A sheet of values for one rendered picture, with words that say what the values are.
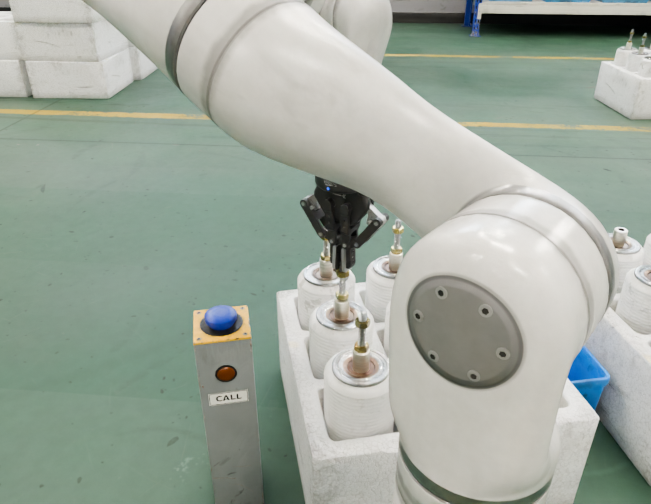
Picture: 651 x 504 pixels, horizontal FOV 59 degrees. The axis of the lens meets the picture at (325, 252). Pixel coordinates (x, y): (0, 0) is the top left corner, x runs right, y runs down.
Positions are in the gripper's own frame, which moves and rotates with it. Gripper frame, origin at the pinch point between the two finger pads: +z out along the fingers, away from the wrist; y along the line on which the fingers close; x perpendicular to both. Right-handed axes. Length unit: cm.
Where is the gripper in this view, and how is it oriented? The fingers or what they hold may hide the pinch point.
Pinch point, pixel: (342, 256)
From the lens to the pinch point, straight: 80.4
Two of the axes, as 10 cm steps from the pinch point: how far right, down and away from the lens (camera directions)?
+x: 5.5, -4.1, 7.3
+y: 8.4, 2.6, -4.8
